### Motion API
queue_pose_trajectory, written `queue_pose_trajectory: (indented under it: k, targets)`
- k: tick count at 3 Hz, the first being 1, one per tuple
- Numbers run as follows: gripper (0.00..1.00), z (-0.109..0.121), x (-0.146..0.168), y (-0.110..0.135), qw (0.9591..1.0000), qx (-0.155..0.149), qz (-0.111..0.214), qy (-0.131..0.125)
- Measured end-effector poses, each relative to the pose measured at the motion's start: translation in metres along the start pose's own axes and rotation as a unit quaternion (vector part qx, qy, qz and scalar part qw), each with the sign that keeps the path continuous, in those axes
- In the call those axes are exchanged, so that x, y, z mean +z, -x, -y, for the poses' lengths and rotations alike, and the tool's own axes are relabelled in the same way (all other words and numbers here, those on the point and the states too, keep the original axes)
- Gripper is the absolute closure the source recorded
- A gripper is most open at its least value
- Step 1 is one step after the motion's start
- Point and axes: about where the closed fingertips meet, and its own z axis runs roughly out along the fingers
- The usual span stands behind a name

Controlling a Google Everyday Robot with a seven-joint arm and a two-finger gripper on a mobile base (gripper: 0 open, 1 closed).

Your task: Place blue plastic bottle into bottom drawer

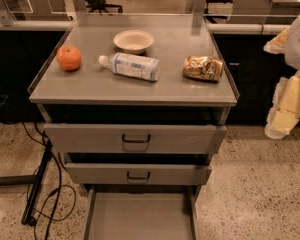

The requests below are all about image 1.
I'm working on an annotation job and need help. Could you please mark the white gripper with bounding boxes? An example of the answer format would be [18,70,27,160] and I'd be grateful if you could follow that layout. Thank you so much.
[263,15,300,139]

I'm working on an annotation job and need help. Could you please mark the blue label plastic bottle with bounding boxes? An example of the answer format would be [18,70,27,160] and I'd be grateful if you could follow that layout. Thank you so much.
[98,52,159,82]

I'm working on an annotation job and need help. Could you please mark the grey drawer cabinet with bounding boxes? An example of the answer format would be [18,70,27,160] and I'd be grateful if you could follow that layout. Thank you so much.
[27,13,241,240]

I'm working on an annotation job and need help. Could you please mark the grey open bottom drawer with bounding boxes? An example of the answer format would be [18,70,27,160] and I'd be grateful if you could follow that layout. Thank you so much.
[81,186,200,240]

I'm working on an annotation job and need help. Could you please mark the grey middle drawer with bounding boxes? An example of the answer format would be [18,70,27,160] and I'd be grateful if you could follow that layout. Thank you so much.
[66,163,211,185]

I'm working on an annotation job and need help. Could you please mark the grey top drawer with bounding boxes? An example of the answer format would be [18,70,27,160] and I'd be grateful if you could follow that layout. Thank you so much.
[44,123,227,154]

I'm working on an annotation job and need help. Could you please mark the crumpled gold snack bag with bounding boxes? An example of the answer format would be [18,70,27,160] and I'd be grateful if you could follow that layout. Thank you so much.
[183,56,224,82]

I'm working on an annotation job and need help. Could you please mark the white paper bowl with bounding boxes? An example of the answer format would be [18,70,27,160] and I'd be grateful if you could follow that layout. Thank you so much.
[113,30,154,55]

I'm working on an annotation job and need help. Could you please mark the orange fruit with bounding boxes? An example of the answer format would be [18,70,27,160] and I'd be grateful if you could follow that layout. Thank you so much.
[56,45,82,71]

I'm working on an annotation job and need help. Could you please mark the black table leg base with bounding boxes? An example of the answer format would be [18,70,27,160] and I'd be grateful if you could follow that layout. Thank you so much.
[0,142,52,226]

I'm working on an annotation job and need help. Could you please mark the black floor cables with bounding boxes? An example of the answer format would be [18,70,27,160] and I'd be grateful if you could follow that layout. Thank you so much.
[21,122,78,240]

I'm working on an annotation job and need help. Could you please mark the white horizontal rail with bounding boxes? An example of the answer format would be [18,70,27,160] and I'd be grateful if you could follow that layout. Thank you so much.
[0,21,289,35]

